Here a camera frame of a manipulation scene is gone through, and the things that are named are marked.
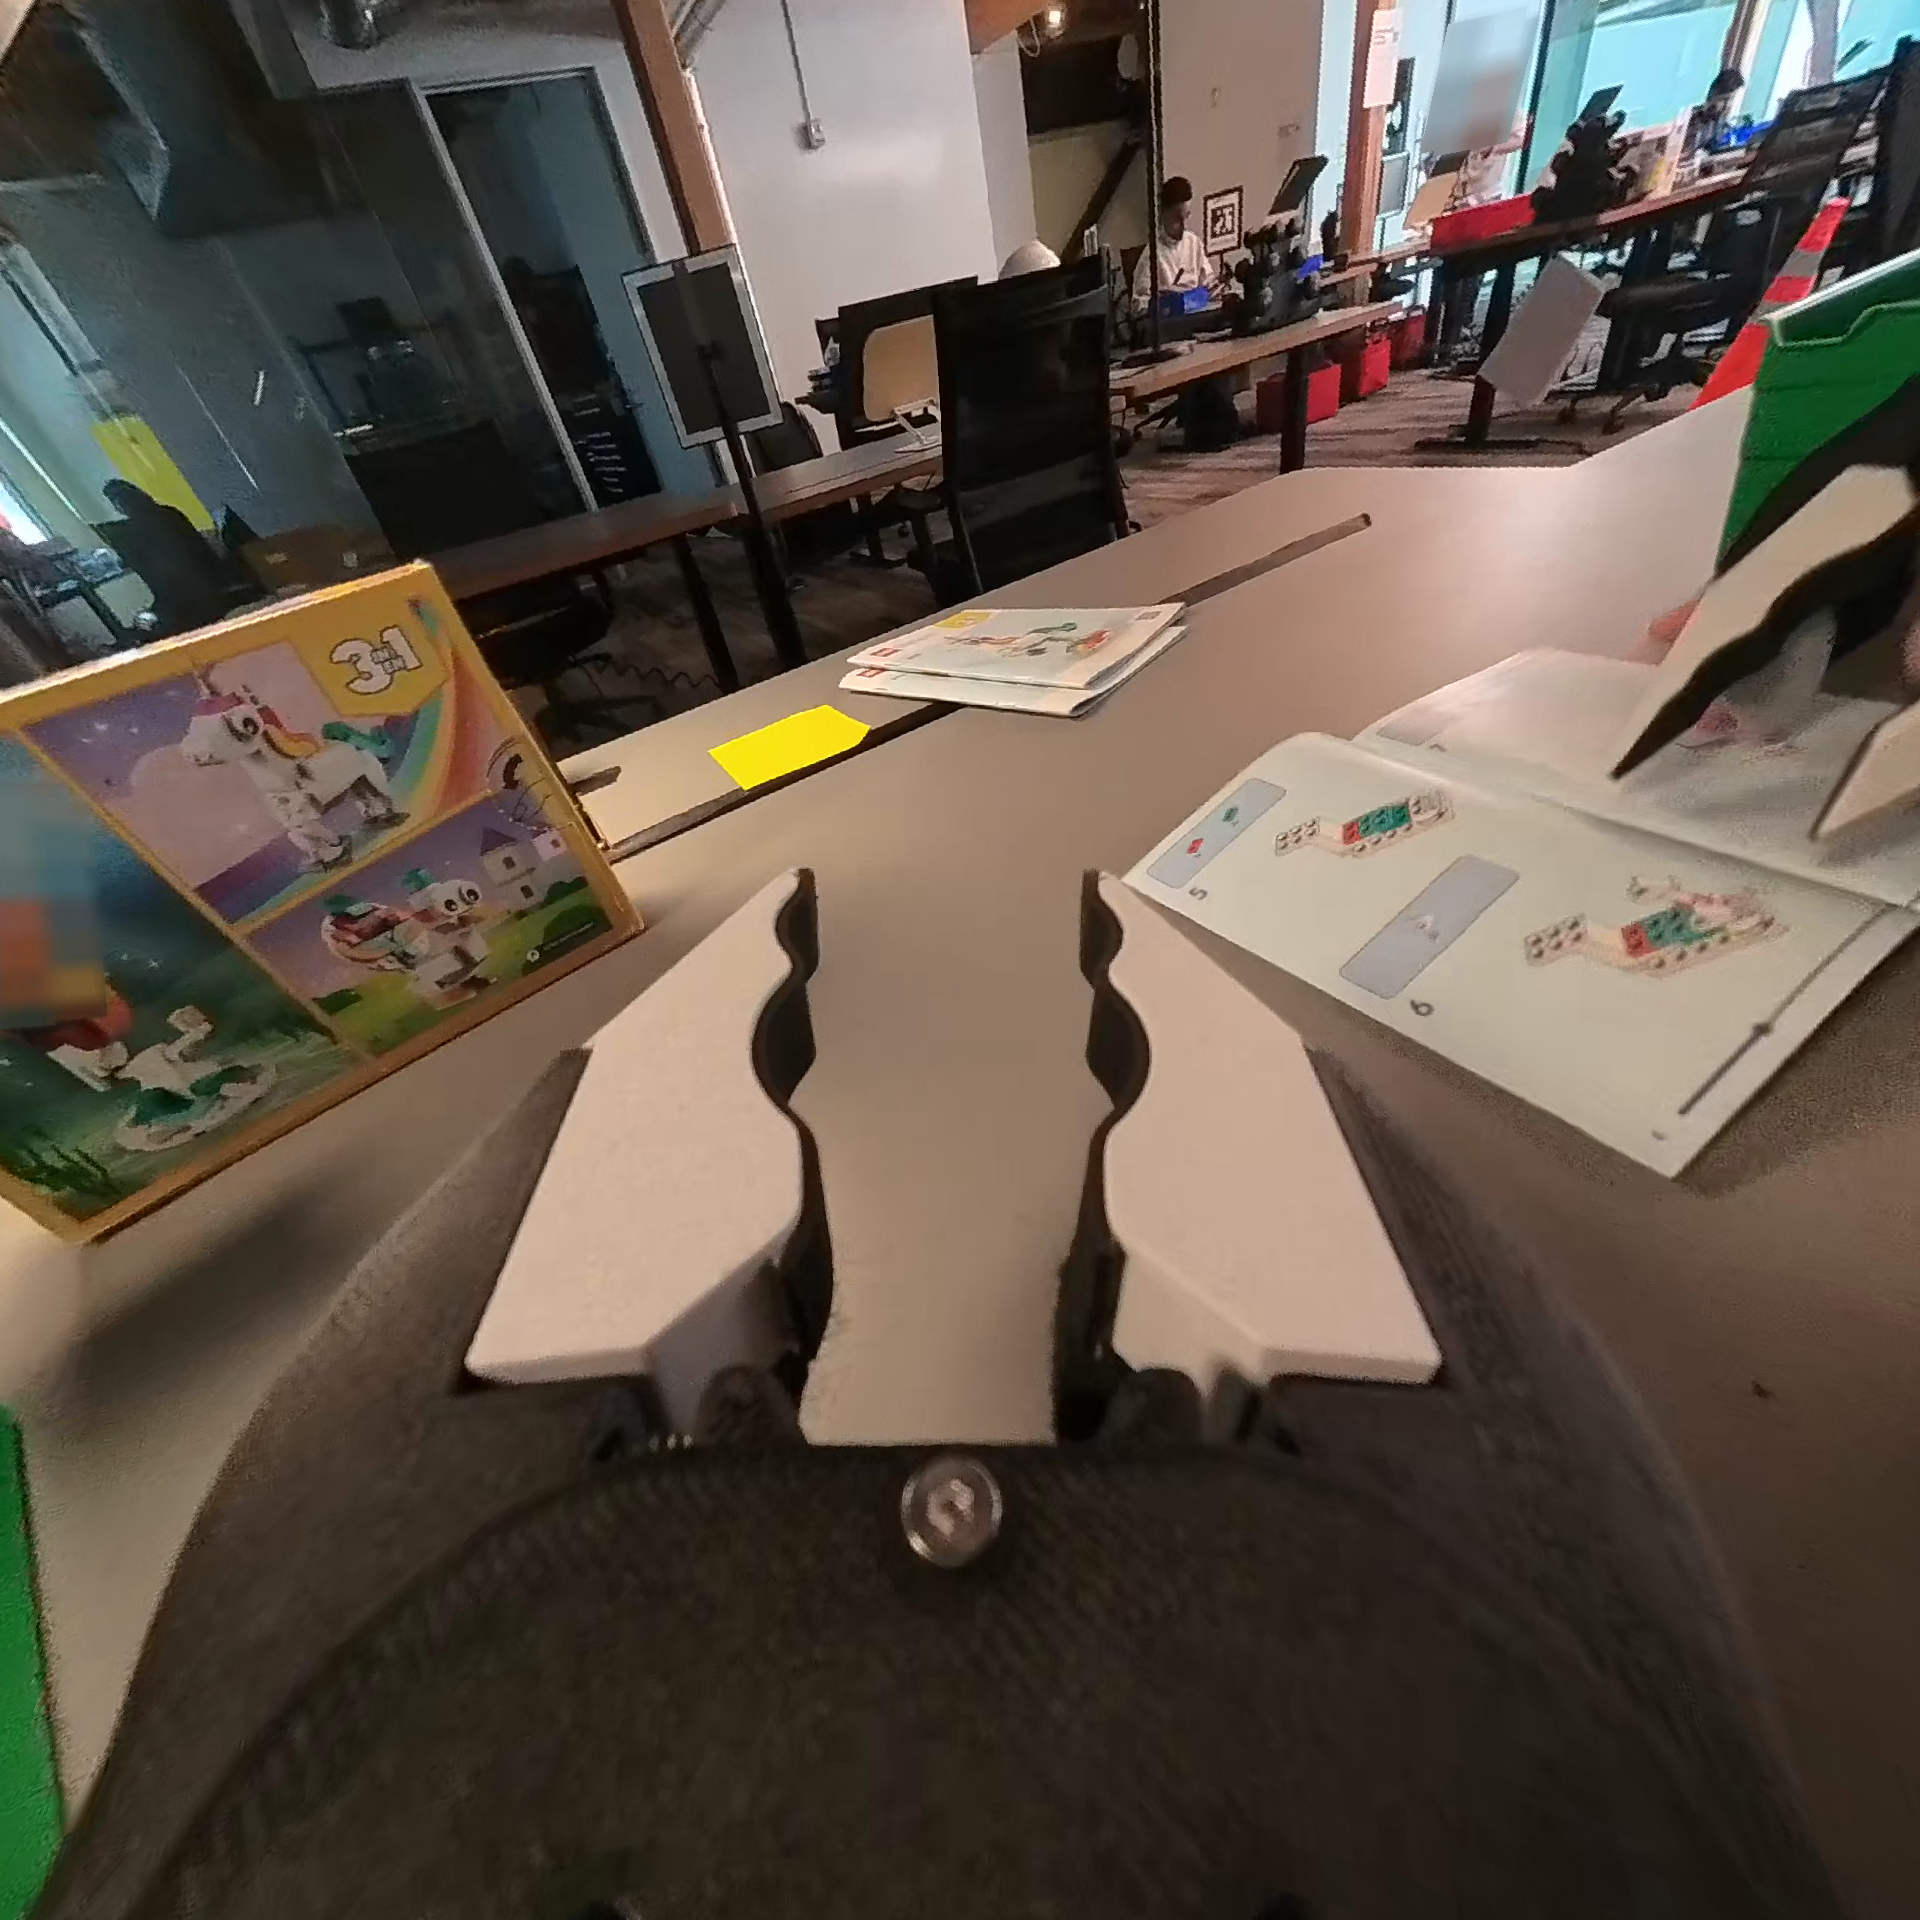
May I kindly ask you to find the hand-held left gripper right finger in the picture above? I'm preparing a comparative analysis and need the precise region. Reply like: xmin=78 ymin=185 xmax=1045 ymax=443
xmin=1057 ymin=871 xmax=1444 ymax=1438

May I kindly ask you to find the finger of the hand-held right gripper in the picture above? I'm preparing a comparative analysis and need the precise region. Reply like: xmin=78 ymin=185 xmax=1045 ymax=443
xmin=1808 ymin=703 xmax=1920 ymax=842
xmin=1609 ymin=462 xmax=1920 ymax=782

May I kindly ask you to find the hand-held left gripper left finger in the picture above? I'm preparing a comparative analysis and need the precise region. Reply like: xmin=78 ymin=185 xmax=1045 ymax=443
xmin=461 ymin=867 xmax=837 ymax=1432

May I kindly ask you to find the green plastic storage bin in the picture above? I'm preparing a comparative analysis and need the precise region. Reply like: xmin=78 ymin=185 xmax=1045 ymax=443
xmin=0 ymin=1402 xmax=68 ymax=1884
xmin=1716 ymin=247 xmax=1920 ymax=567

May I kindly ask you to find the lego instruction booklet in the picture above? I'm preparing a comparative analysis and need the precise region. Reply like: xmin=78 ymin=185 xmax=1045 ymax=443
xmin=1125 ymin=644 xmax=1920 ymax=1183

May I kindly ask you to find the colourful lego set box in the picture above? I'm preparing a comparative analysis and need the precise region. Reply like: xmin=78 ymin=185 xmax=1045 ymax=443
xmin=0 ymin=563 xmax=646 ymax=1251

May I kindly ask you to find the orange traffic cone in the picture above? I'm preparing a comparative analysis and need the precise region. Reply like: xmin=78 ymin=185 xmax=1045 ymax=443
xmin=1692 ymin=194 xmax=1857 ymax=410

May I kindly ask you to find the white board on stand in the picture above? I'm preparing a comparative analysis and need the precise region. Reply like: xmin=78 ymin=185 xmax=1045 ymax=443
xmin=1418 ymin=251 xmax=1609 ymax=454

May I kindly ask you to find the yellow paper sheet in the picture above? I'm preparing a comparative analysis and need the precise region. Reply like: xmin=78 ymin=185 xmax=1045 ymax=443
xmin=708 ymin=704 xmax=873 ymax=794

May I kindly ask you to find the dark wooden office desk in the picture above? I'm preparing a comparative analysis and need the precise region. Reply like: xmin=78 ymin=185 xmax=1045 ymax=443
xmin=421 ymin=434 xmax=950 ymax=696
xmin=1112 ymin=300 xmax=1412 ymax=472

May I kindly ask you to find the white printed leaflet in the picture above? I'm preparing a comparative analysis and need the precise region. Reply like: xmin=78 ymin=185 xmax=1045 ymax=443
xmin=848 ymin=603 xmax=1187 ymax=696
xmin=837 ymin=660 xmax=1157 ymax=721

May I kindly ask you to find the black mesh office chair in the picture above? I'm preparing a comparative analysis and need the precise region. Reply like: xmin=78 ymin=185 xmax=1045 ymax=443
xmin=930 ymin=270 xmax=1137 ymax=606

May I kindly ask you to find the framed panel on stand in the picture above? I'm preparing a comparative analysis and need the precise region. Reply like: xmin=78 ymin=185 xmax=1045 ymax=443
xmin=622 ymin=244 xmax=811 ymax=672

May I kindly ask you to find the yellow wall sign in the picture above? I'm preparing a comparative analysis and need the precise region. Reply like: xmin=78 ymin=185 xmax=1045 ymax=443
xmin=89 ymin=411 xmax=214 ymax=531

